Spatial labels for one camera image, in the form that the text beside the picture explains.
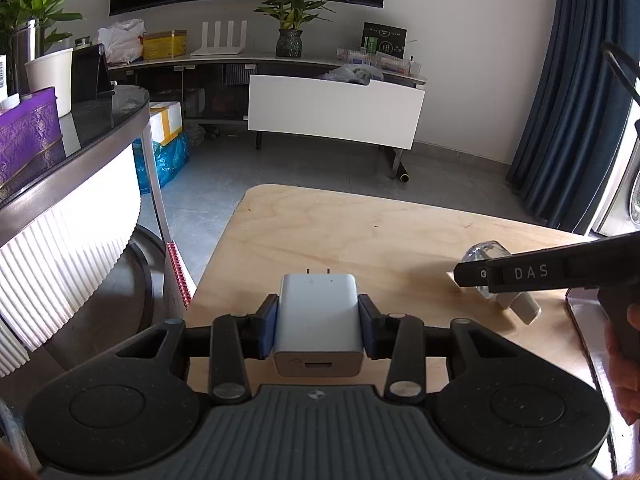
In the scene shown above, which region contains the white square usb charger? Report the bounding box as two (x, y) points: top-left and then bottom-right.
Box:
(272, 273), (363, 377)

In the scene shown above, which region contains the person's right hand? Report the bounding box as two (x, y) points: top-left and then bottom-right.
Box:
(605, 323), (639, 426)

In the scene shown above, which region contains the silver washing machine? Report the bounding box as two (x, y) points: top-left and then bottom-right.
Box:
(592, 104), (639, 236)

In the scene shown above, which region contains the dark blue curtain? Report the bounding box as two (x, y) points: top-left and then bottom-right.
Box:
(506, 0), (639, 234)

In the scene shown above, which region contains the round black-top side table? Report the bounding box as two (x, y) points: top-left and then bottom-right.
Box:
(1, 84), (195, 376)

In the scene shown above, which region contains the blue plastic bag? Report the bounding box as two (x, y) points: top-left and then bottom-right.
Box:
(132, 132), (190, 195)

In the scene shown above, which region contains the orange-rimmed cardboard box tray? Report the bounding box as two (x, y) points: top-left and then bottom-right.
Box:
(565, 288), (639, 478)

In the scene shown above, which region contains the white yellow cardboard box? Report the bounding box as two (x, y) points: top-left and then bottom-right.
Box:
(150, 101), (183, 146)

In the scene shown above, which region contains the white tv console cabinet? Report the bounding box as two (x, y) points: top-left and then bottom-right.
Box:
(110, 54), (426, 178)

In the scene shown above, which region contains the purple storage tray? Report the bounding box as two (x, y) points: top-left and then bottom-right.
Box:
(1, 87), (65, 195)

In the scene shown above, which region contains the white wifi router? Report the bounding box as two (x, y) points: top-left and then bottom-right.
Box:
(191, 20), (248, 58)

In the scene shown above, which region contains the dark green display box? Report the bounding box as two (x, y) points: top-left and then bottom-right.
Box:
(360, 22), (407, 58)

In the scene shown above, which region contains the yellow tin box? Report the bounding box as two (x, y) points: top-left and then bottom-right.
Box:
(142, 29), (186, 61)

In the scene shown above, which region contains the white plastic bag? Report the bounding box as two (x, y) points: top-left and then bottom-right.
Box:
(96, 18), (145, 65)

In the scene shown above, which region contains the white paper cup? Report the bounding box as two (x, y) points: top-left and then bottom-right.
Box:
(25, 48), (74, 117)

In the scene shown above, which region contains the bamboo plant in dark vase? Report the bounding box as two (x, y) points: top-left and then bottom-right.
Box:
(254, 0), (333, 58)

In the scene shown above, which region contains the bamboo plant on side table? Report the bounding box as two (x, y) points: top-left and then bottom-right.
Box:
(1, 0), (82, 94)

